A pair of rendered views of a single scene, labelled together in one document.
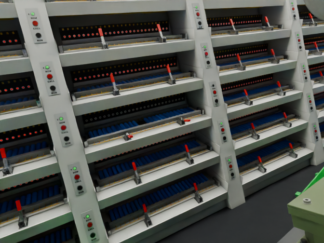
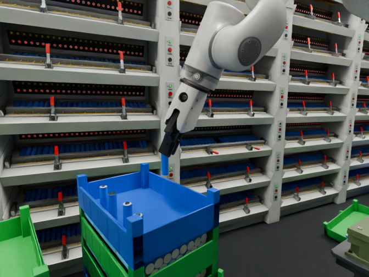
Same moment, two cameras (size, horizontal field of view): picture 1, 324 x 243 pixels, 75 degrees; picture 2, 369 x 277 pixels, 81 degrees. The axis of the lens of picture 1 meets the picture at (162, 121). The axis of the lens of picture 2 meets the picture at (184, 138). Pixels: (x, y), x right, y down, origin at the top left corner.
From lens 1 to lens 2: 0.42 m
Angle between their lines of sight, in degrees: 4
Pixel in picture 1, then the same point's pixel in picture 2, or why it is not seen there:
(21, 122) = (143, 125)
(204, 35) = (284, 81)
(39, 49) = (167, 71)
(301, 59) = (350, 114)
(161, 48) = (251, 86)
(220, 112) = (279, 146)
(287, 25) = (347, 84)
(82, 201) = not seen: hidden behind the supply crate
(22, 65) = (153, 81)
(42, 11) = (176, 40)
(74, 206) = not seen: hidden behind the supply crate
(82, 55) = not seen: hidden behind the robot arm
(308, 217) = (360, 237)
